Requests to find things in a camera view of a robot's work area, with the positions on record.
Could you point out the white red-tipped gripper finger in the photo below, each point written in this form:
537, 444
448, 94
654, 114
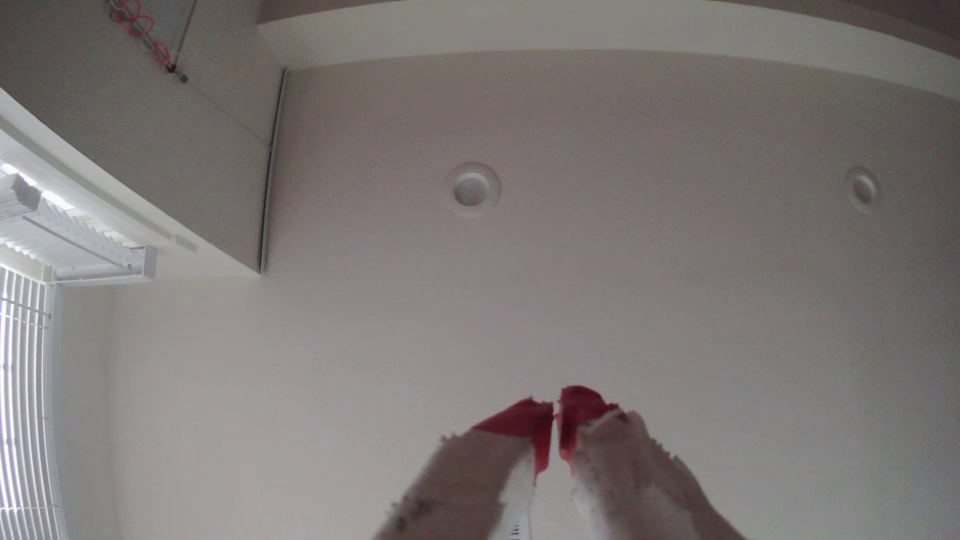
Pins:
630, 480
480, 472

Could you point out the round recessed ceiling light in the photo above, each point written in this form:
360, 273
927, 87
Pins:
471, 190
862, 187

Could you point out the white window blind headrail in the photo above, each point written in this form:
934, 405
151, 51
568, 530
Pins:
82, 244

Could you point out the white slatted window blind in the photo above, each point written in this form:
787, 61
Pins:
22, 405

